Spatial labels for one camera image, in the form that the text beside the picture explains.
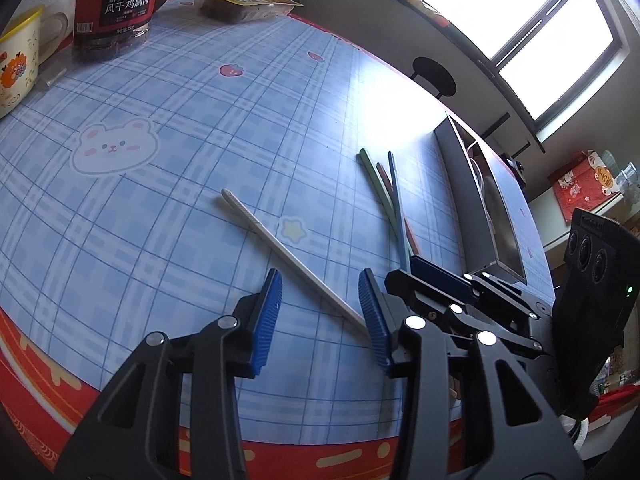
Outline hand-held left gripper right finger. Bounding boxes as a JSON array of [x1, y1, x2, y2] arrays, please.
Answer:
[[358, 268, 585, 480]]

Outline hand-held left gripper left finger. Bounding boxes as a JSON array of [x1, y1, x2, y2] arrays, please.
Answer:
[[55, 267, 284, 480]]

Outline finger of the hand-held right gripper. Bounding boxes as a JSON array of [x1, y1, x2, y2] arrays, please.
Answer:
[[408, 255, 541, 322], [384, 268, 546, 360]]

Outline beige chopstick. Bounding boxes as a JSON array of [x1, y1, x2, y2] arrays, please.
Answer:
[[221, 188, 372, 336]]

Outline metal utensil box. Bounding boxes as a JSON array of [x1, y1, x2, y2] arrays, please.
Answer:
[[432, 112, 529, 287]]

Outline light blue chopstick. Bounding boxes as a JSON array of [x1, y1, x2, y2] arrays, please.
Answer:
[[387, 151, 412, 272]]

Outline pink chopstick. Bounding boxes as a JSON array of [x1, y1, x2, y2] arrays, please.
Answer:
[[376, 161, 420, 255]]

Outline green chopstick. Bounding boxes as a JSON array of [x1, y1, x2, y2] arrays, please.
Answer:
[[357, 151, 410, 247]]

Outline white refrigerator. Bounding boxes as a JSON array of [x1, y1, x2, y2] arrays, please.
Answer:
[[529, 187, 640, 262]]

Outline red printed cloth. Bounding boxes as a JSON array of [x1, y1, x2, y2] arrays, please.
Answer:
[[547, 149, 624, 224]]

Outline black pot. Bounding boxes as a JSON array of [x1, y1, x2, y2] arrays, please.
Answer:
[[504, 152, 529, 187]]

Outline clear containers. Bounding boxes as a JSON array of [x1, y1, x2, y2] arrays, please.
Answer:
[[599, 149, 640, 192]]

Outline round black chair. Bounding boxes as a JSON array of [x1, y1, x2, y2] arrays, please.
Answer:
[[410, 56, 457, 102]]

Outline dark window sill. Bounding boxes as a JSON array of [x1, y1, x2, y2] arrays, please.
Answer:
[[381, 0, 547, 155]]

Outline dark framed window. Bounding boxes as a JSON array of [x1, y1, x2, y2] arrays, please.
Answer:
[[400, 0, 627, 137]]

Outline yellow orange toy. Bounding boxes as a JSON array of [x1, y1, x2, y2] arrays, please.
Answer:
[[404, 0, 449, 27]]

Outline yellow label food tray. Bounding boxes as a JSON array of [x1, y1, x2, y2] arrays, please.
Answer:
[[193, 0, 305, 24]]

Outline black lid snack jar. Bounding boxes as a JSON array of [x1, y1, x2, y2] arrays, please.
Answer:
[[73, 0, 162, 64]]

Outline cream printed mug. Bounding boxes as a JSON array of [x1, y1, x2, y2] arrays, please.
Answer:
[[0, 4, 71, 119]]

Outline black metal chair frame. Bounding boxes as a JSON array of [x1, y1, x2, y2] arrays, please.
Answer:
[[479, 112, 532, 157]]

